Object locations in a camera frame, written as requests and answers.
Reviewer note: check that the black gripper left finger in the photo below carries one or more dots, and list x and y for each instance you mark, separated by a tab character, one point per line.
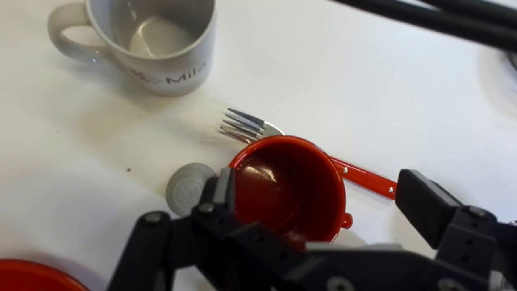
223	187

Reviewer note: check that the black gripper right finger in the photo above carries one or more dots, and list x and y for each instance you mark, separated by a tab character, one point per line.
430	207

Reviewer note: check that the red enamel cup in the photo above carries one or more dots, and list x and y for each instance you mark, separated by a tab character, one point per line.
291	183

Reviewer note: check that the grey salt shaker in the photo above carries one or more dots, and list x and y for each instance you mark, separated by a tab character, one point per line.
186	187

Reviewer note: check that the white printed mug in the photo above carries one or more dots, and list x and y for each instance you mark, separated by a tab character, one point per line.
178	64

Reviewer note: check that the red bowl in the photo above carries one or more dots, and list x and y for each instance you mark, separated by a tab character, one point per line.
33	276

